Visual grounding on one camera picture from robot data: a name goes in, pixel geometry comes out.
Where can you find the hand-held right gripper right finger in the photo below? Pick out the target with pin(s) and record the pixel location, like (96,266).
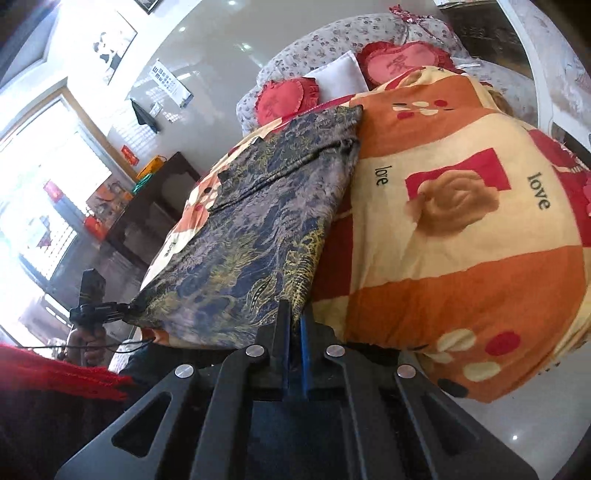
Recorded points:
(304,355)

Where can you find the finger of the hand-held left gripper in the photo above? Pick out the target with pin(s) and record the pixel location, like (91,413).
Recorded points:
(117,310)

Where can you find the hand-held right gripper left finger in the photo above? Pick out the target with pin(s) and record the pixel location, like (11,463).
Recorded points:
(277,350)

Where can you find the dark floral patterned shirt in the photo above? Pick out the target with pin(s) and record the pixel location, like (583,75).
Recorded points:
(258,221)

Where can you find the person's left hand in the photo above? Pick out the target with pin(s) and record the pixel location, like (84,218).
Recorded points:
(78,344)

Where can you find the orange packages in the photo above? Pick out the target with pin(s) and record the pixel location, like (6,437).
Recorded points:
(104,203)

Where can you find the red fringed cloth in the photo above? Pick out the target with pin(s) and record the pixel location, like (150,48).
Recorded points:
(55,374)

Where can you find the dark plain wooden cabinet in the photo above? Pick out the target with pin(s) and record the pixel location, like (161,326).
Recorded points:
(152,212)

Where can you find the green bundle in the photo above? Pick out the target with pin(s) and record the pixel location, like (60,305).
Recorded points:
(142,183)

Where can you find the yellow box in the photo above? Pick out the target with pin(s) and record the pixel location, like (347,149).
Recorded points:
(153,167)

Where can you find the window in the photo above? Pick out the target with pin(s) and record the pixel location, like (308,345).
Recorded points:
(41,152)

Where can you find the orange red printed quilt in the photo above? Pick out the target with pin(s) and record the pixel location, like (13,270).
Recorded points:
(461,277)

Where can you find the dark hanging cloth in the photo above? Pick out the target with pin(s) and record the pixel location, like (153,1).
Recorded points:
(145,117)

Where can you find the red heart pillow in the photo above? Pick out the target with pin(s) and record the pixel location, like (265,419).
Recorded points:
(401,64)
(284,99)

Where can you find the white pillow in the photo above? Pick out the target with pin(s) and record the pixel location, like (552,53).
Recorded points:
(337,76)

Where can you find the dark carved wooden cabinet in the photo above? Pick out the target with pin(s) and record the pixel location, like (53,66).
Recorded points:
(489,32)

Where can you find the white chair with lace cover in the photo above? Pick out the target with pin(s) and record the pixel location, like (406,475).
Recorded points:
(554,69)

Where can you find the red wall sticker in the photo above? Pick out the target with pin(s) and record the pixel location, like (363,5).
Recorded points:
(130,154)

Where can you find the white wall chart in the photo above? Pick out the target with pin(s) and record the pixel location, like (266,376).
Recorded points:
(171,83)

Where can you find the black and white wall picture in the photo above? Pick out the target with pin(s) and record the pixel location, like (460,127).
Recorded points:
(113,46)

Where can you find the dark picture frame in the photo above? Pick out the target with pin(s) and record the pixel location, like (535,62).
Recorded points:
(147,4)

